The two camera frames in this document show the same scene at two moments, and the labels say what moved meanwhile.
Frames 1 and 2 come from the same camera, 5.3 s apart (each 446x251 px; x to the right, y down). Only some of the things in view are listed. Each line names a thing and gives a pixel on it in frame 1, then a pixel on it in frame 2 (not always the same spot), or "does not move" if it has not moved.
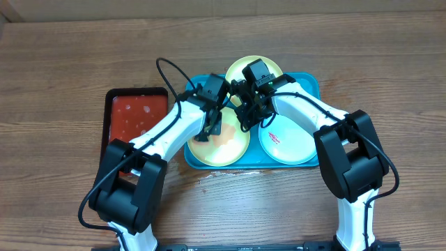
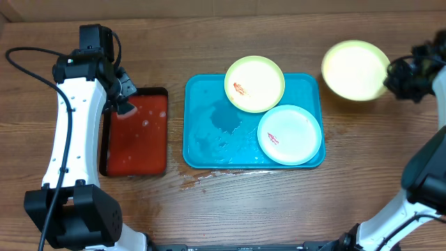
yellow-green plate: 225,149 to 355,70
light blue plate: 286,141 does not move
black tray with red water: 131,111 does not move
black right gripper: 246,114 to 398,80
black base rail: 309,246 does not move
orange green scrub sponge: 226,133 to 126,109
